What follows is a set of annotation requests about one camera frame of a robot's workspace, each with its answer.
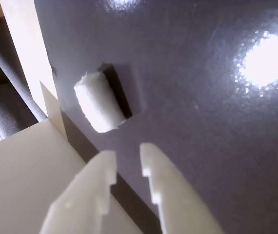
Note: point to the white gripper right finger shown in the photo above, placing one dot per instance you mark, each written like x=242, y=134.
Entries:
x=175, y=200

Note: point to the grey fabric sofa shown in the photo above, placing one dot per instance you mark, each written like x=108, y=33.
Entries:
x=5, y=104

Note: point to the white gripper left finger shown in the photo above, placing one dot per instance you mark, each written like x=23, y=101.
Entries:
x=80, y=200

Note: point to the pale wooden table frame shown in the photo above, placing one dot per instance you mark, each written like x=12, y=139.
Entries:
x=24, y=175

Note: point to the white gauze roll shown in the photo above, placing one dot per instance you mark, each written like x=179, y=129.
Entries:
x=97, y=102

